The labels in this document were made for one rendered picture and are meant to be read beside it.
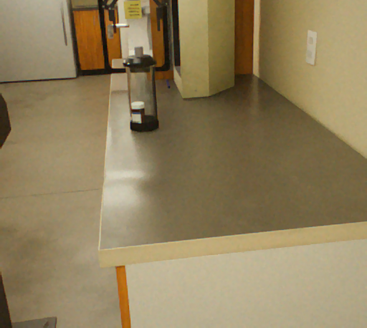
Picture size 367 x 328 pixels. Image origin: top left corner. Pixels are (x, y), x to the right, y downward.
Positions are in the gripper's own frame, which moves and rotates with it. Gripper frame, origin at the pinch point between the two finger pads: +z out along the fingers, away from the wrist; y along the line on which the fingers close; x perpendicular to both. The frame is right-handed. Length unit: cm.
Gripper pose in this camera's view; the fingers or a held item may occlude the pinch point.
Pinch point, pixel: (137, 28)
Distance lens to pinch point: 147.0
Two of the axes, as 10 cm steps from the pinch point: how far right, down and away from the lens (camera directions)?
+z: 0.3, 9.3, 3.6
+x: 1.2, 3.6, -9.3
